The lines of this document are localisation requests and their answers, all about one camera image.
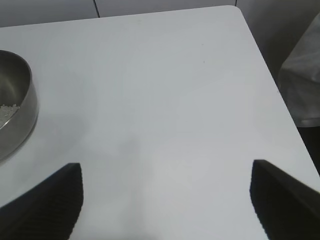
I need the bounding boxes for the grey fabric object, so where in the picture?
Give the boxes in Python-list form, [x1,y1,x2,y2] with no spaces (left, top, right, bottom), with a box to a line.
[277,12,320,128]

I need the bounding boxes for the white rice grains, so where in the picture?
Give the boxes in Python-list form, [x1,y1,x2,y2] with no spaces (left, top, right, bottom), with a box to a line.
[0,103,21,129]

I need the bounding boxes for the stainless steel mixing bowl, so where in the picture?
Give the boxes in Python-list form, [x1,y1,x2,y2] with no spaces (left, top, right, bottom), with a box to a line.
[0,49,40,162]

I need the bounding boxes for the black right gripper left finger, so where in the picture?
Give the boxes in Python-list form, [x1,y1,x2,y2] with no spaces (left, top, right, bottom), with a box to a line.
[0,162,85,240]

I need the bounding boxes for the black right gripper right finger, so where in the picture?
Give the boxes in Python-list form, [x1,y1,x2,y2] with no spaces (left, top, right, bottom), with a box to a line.
[249,159,320,240]

